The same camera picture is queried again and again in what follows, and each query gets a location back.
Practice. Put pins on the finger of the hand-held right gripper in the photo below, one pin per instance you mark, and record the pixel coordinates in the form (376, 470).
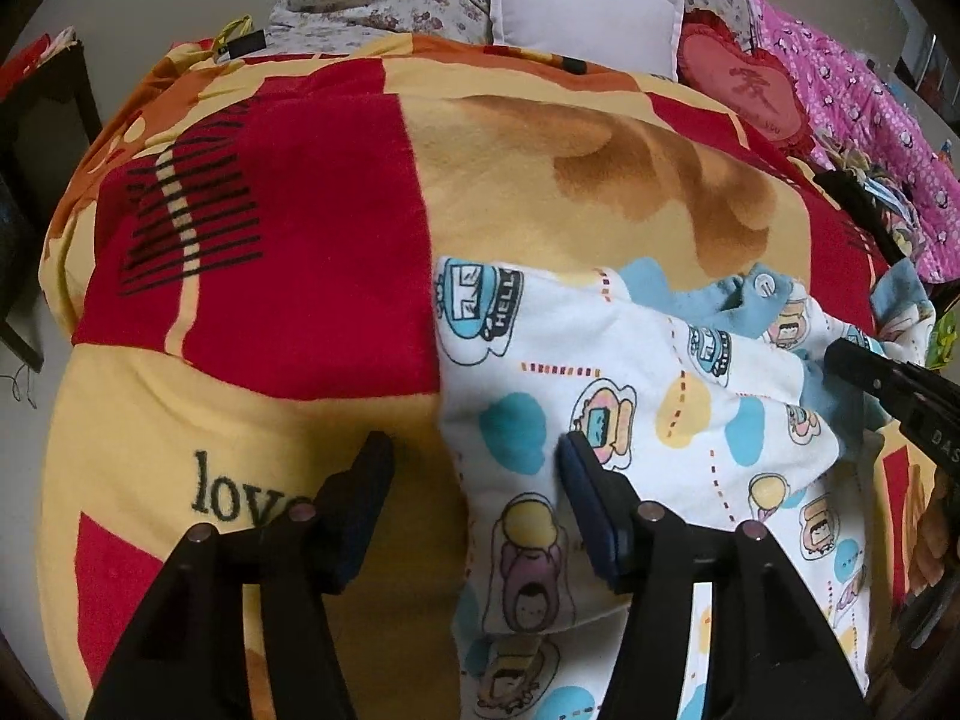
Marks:
(862, 371)

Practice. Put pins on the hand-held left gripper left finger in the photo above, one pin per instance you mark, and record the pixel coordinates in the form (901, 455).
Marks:
(358, 525)

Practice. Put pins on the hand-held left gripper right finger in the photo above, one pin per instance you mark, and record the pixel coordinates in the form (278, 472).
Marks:
(592, 517)

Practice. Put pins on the white cartoon print baby garment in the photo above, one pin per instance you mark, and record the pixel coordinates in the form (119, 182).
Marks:
(637, 367)

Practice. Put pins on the person's right hand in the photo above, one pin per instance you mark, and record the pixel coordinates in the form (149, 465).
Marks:
(937, 540)

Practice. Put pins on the colourful clothing pile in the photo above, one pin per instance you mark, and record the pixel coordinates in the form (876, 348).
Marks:
(892, 217)

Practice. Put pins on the pink printed quilt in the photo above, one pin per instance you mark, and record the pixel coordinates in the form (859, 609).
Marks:
(862, 105)

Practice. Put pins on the red yellow printed blanket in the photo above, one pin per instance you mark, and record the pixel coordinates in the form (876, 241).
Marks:
(300, 240)

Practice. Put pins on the red heart cushion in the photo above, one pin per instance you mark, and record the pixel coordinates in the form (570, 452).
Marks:
(742, 82)

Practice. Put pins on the white pillow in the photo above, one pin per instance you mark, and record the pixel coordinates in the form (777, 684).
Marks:
(570, 7)

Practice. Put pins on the dark wooden table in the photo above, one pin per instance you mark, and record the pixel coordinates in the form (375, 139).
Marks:
(37, 135)

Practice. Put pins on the red paper item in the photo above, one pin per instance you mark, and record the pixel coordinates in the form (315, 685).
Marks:
(30, 60)

